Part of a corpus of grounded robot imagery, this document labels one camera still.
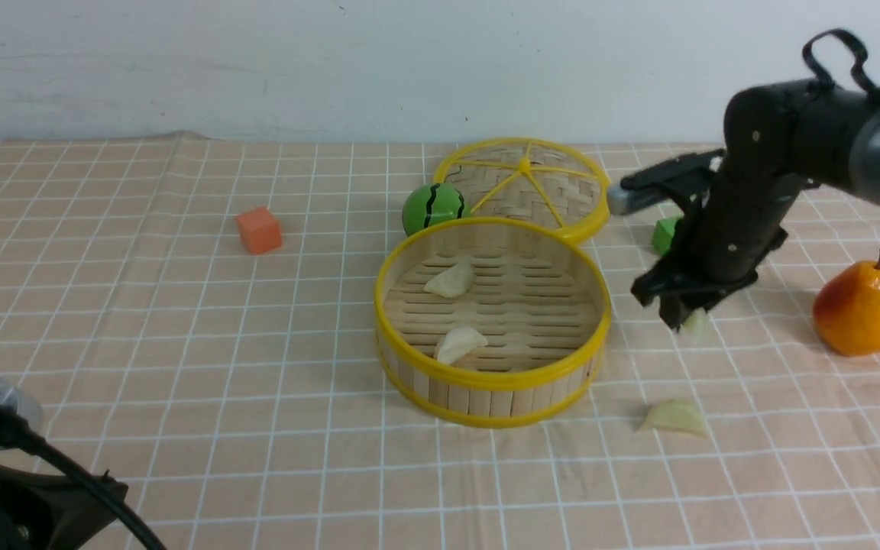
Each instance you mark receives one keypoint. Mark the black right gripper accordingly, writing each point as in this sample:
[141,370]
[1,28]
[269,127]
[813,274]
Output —
[719,245]

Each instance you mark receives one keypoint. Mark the pale dumpling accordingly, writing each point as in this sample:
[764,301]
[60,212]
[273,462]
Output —
[454,282]
[679,416]
[698,325]
[458,343]

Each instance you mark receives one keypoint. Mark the pale dumpling front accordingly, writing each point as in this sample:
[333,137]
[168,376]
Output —
[458,343]

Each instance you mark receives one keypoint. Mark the pale dumpling back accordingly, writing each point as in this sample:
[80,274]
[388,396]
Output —
[454,282]

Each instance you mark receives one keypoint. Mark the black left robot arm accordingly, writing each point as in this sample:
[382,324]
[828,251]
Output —
[39,511]

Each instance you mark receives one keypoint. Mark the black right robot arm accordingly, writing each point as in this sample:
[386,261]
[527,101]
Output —
[779,140]

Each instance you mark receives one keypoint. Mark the round bamboo steamer tray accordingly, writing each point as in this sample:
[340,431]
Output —
[542,303]

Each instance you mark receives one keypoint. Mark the woven bamboo steamer lid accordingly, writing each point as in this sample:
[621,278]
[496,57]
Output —
[530,180]

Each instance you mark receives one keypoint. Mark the green cube block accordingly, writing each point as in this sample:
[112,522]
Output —
[662,234]

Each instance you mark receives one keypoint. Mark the orange yellow toy pear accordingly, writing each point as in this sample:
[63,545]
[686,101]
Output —
[846,311]

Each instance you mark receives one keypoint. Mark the green striped watermelon ball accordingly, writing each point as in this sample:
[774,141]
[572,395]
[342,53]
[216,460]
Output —
[433,204]

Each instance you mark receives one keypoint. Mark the orange cube block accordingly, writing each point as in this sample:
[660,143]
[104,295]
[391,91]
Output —
[260,232]

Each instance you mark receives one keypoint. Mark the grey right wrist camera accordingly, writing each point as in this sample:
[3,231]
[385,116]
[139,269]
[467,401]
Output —
[681,179]

